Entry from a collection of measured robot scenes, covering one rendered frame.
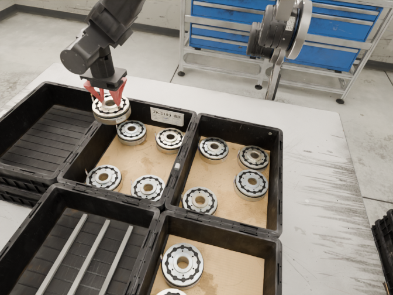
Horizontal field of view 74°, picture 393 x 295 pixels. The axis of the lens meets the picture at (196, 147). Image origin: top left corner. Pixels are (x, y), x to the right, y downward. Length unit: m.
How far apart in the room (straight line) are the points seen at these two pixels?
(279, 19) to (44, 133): 0.92
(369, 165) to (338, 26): 1.17
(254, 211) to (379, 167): 1.82
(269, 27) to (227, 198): 0.61
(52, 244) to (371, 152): 2.38
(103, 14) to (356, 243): 0.99
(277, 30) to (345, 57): 1.81
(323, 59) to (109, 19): 2.36
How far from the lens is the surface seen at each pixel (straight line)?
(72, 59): 0.62
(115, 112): 0.76
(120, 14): 0.59
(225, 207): 0.81
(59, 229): 0.83
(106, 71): 0.70
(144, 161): 0.90
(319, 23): 2.63
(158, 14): 3.68
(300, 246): 0.97
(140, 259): 0.63
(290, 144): 1.25
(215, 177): 0.87
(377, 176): 2.45
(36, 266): 0.80
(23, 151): 1.05
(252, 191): 0.82
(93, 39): 0.63
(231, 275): 0.73
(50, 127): 1.11
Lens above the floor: 1.52
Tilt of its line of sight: 47 degrees down
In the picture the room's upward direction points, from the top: 6 degrees clockwise
